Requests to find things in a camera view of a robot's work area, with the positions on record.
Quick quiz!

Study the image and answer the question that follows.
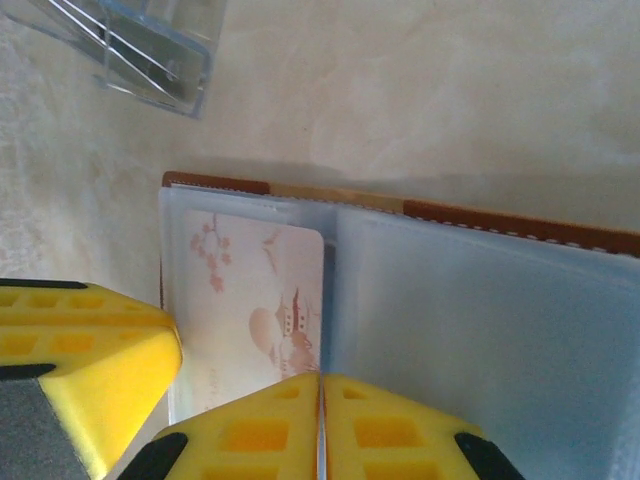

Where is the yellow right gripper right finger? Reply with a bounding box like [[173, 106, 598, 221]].
[[322, 373, 526, 480]]

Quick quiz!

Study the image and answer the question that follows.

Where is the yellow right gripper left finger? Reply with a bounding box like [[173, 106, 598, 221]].
[[117, 372, 322, 480]]

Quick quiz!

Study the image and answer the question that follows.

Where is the brown leather card holder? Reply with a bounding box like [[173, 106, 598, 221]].
[[158, 169, 640, 480]]

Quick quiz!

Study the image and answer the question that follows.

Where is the white card with pink blossoms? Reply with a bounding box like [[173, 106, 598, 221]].
[[169, 208, 325, 431]]

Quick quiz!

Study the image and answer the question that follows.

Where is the clear acrylic card organizer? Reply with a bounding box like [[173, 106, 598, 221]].
[[4, 0, 229, 121]]

